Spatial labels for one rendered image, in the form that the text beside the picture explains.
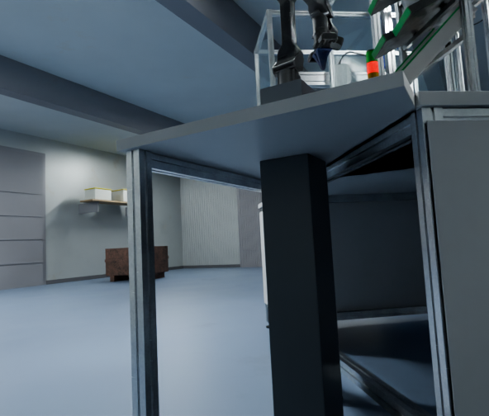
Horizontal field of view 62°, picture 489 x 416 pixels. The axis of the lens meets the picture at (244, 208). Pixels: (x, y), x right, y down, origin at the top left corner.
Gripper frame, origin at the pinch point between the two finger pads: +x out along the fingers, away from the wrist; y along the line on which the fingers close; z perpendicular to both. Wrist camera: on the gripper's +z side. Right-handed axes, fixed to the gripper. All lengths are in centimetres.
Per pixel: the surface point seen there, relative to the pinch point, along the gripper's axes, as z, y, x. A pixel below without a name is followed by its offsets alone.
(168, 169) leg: -57, -31, 46
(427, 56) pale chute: 14.0, -43.8, 19.3
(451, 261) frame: -2, -70, 73
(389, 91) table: -16, -77, 43
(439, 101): -1, -70, 42
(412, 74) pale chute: 10, -43, 24
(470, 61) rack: 23, -48, 23
